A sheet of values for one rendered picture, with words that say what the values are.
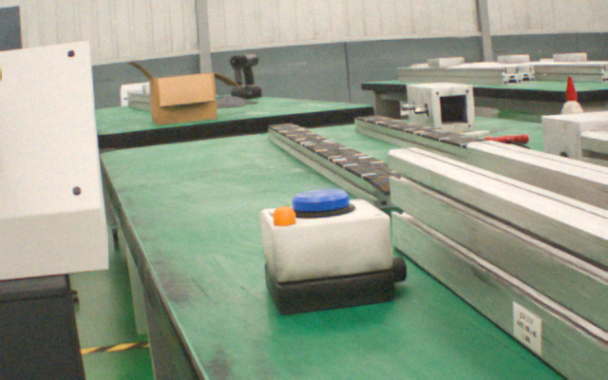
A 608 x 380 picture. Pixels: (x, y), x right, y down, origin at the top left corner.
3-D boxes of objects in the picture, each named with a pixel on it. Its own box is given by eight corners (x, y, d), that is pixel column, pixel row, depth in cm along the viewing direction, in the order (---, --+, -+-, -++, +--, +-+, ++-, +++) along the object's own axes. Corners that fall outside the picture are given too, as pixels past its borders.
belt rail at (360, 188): (269, 140, 189) (268, 125, 189) (287, 138, 190) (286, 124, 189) (373, 209, 95) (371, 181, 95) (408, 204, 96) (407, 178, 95)
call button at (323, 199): (290, 218, 63) (287, 191, 63) (344, 213, 64) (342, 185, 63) (297, 228, 59) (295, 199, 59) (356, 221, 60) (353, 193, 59)
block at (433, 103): (408, 133, 180) (405, 87, 179) (459, 128, 182) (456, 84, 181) (423, 136, 170) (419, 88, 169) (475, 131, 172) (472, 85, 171)
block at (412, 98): (399, 128, 193) (395, 85, 192) (447, 124, 194) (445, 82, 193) (408, 131, 183) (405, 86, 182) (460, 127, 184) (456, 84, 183)
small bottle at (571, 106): (580, 148, 132) (577, 75, 130) (588, 151, 128) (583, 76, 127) (560, 150, 132) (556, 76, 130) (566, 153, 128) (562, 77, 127)
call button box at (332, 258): (265, 287, 65) (257, 204, 65) (390, 272, 67) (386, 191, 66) (279, 315, 57) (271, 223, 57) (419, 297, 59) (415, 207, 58)
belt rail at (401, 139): (355, 131, 192) (354, 118, 191) (372, 130, 192) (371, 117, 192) (529, 190, 98) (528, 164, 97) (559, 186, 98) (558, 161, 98)
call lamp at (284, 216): (272, 223, 58) (270, 205, 58) (294, 220, 59) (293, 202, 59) (275, 227, 57) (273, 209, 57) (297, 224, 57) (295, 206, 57)
